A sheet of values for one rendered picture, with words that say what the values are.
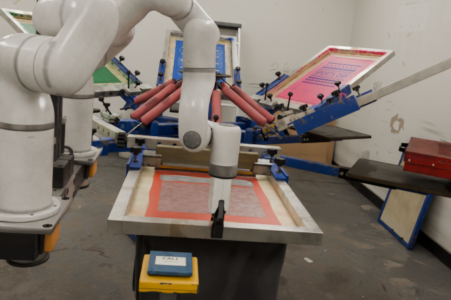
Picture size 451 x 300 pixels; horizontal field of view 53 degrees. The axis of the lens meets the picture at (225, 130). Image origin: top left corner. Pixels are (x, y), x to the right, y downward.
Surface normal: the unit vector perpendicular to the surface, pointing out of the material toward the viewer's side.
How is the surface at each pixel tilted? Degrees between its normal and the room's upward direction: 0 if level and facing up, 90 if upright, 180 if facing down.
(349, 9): 90
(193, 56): 91
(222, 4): 90
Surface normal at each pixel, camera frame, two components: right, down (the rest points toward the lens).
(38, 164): 0.78, 0.19
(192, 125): -0.06, 0.16
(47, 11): -0.49, 0.09
